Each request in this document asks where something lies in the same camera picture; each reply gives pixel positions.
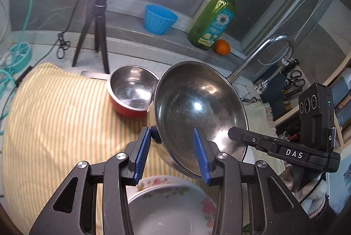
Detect blue plastic cup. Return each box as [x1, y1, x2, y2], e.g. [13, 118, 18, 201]
[144, 4, 178, 36]

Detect large steel bowl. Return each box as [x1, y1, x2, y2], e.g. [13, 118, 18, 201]
[147, 61, 249, 180]

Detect black ring light cable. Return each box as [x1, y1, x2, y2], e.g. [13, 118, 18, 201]
[56, 0, 91, 58]

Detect chrome sprayer hose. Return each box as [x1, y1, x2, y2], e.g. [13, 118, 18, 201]
[255, 58, 299, 91]

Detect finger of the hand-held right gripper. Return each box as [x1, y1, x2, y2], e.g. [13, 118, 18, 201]
[228, 127, 277, 153]

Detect chrome faucet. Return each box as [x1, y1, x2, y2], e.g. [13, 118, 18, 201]
[226, 33, 295, 104]

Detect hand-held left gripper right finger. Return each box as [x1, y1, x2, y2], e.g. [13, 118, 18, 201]
[193, 127, 310, 235]

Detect black tripod stand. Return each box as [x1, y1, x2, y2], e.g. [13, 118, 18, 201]
[72, 0, 111, 75]

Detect orange fruit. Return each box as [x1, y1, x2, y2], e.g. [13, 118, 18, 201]
[214, 39, 231, 55]

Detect red steel bowl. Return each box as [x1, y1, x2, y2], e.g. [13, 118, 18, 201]
[107, 65, 159, 117]

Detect dark knife block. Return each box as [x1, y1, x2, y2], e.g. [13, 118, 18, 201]
[262, 65, 302, 120]

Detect yellow striped cloth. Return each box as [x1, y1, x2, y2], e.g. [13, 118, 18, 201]
[3, 62, 276, 235]

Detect black scissors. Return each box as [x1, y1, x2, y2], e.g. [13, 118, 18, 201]
[285, 70, 305, 87]

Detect blue grey container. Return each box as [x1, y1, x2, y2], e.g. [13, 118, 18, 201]
[330, 67, 351, 126]

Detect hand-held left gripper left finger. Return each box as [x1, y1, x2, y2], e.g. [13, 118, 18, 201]
[29, 127, 152, 235]

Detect green dish soap bottle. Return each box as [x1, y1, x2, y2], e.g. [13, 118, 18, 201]
[188, 0, 249, 50]

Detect teal cable reel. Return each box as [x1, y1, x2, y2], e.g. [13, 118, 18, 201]
[9, 42, 33, 71]

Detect small floral plate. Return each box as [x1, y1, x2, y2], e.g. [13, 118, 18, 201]
[127, 176, 218, 235]

